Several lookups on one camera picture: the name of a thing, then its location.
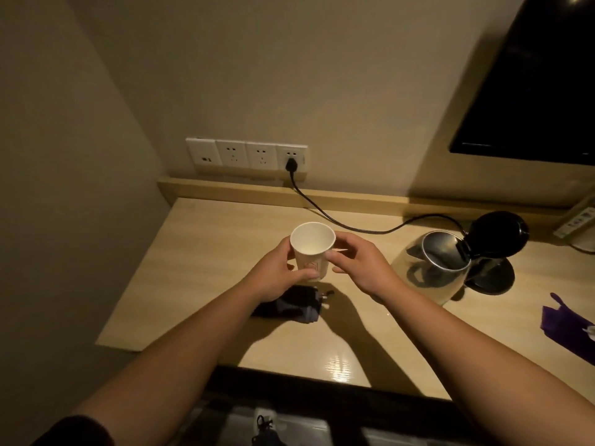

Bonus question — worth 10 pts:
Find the person's left hand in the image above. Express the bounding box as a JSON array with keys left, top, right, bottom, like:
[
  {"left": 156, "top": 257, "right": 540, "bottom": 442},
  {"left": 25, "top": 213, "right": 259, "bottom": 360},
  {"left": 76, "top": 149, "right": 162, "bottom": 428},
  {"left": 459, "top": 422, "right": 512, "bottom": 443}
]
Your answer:
[{"left": 243, "top": 237, "right": 321, "bottom": 304}]

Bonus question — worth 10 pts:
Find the person's right hand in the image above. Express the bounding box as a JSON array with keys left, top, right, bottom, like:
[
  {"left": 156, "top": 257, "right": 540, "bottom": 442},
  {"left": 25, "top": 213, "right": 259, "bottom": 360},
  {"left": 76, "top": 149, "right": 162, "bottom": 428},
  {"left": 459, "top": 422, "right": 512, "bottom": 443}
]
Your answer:
[{"left": 324, "top": 232, "right": 399, "bottom": 303}]

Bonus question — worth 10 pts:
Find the white paper cup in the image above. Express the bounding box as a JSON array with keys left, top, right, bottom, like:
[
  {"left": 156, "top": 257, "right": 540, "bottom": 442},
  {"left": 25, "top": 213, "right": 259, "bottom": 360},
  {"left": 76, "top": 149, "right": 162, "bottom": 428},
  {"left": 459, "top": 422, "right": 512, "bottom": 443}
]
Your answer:
[{"left": 290, "top": 222, "right": 336, "bottom": 282}]

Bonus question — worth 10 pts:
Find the person's left forearm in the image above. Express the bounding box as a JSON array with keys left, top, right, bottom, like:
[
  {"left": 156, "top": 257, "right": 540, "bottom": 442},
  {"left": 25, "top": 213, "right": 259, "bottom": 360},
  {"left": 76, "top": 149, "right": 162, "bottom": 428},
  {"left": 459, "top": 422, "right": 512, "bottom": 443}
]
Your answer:
[{"left": 70, "top": 288, "right": 262, "bottom": 446}]

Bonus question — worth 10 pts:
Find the person's right forearm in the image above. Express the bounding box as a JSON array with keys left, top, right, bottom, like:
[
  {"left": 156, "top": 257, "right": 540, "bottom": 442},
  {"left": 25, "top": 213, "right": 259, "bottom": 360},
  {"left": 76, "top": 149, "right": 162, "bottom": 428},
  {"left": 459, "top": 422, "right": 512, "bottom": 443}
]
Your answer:
[{"left": 367, "top": 285, "right": 595, "bottom": 446}]

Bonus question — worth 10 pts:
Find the dark blue folded pouch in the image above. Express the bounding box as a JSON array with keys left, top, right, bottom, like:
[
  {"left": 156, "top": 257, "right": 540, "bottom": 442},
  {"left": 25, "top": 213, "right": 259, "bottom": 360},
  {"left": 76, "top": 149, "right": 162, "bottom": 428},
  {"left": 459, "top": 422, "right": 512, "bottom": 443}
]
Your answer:
[{"left": 251, "top": 285, "right": 336, "bottom": 325}]

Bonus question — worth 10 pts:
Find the purple plastic bag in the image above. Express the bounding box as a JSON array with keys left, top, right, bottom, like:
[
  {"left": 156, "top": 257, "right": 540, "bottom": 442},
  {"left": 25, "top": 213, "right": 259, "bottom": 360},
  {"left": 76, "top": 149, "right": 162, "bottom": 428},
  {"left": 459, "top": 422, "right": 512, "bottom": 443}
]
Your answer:
[{"left": 540, "top": 292, "right": 595, "bottom": 361}]

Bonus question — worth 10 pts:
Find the white power strip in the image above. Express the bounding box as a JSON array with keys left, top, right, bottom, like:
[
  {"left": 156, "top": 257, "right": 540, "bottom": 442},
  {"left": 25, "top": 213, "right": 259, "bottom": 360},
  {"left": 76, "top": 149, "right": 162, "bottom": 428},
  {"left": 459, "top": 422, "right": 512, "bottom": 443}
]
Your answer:
[{"left": 553, "top": 206, "right": 595, "bottom": 238}]

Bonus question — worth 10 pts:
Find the black flat television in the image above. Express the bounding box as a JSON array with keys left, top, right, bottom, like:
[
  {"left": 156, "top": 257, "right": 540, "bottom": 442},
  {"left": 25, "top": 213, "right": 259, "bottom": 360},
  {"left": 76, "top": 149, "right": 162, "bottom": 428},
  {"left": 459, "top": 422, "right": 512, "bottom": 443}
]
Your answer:
[{"left": 448, "top": 0, "right": 595, "bottom": 167}]

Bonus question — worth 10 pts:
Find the black shirt sleeve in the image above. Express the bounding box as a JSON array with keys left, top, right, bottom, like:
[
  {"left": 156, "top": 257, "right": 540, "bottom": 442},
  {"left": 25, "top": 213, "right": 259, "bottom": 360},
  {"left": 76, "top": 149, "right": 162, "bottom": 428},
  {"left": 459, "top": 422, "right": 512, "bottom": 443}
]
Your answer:
[{"left": 32, "top": 415, "right": 115, "bottom": 446}]

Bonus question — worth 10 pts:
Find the black power cable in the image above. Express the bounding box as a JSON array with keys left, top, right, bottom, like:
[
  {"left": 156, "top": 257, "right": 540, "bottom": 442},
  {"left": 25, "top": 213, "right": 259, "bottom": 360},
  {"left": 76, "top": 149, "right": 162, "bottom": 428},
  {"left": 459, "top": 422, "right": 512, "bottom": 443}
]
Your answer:
[{"left": 290, "top": 173, "right": 471, "bottom": 235}]

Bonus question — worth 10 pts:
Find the white wall socket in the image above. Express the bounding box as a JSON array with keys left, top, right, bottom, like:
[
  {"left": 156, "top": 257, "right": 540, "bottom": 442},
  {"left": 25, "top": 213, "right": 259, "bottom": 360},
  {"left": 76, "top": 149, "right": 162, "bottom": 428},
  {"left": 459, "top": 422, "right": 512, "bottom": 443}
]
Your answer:
[
  {"left": 215, "top": 139, "right": 247, "bottom": 170},
  {"left": 276, "top": 144, "right": 309, "bottom": 174},
  {"left": 245, "top": 141, "right": 278, "bottom": 172}
]

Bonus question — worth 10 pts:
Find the white wall plate with ports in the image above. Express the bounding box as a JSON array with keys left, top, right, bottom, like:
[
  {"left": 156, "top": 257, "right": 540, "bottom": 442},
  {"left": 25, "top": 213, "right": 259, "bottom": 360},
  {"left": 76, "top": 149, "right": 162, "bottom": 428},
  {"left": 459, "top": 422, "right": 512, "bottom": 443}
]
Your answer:
[{"left": 186, "top": 138, "right": 217, "bottom": 168}]

